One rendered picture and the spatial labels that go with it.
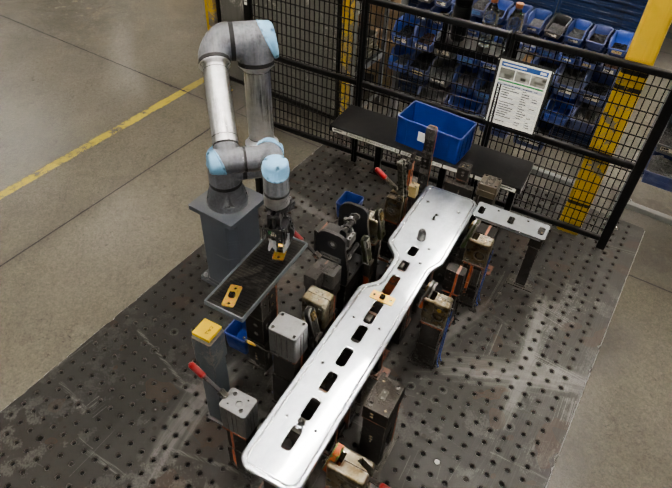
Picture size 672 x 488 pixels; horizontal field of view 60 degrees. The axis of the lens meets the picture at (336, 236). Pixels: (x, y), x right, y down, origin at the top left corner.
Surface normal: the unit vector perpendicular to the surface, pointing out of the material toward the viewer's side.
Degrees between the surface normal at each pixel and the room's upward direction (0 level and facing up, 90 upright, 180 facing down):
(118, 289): 0
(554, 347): 0
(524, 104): 90
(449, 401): 0
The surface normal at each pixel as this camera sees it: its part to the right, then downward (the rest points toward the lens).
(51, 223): 0.04, -0.73
